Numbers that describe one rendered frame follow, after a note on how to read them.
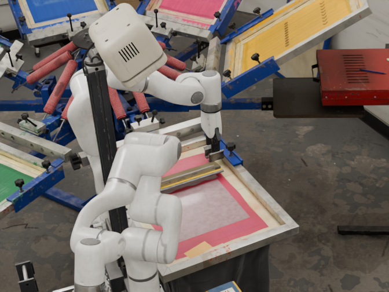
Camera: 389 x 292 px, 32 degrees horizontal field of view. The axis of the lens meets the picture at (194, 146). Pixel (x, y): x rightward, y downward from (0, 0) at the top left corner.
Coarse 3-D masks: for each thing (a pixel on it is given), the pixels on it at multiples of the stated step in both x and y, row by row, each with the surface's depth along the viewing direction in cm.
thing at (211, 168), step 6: (204, 168) 302; (210, 168) 303; (186, 174) 299; (192, 174) 300; (198, 174) 301; (168, 180) 296; (174, 180) 297; (180, 180) 298; (198, 180) 302; (162, 186) 296; (180, 186) 299; (162, 192) 297
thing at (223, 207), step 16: (192, 160) 317; (192, 192) 297; (208, 192) 296; (224, 192) 295; (208, 208) 287; (224, 208) 286; (240, 208) 286; (208, 224) 278; (224, 224) 278; (240, 224) 277; (256, 224) 277; (224, 240) 270
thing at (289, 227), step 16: (192, 144) 323; (224, 160) 313; (240, 176) 301; (256, 192) 289; (128, 208) 285; (272, 208) 279; (288, 224) 270; (240, 240) 264; (256, 240) 263; (272, 240) 266; (208, 256) 258; (224, 256) 259; (160, 272) 252; (176, 272) 252; (192, 272) 256
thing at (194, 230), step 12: (180, 192) 297; (192, 204) 290; (192, 216) 283; (156, 228) 278; (192, 228) 277; (204, 228) 276; (180, 240) 271; (192, 240) 271; (204, 240) 270; (216, 240) 270; (180, 252) 266
